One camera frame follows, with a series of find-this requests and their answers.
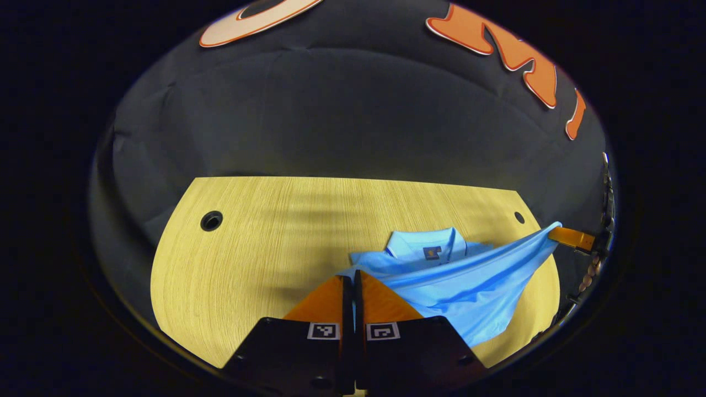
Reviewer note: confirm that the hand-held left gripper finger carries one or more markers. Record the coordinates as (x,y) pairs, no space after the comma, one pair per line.
(358,309)
(347,309)

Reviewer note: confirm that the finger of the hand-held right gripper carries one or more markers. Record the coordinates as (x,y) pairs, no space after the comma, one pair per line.
(576,240)

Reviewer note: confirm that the light blue T-shirt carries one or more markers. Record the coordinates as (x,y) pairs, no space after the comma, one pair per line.
(469,286)

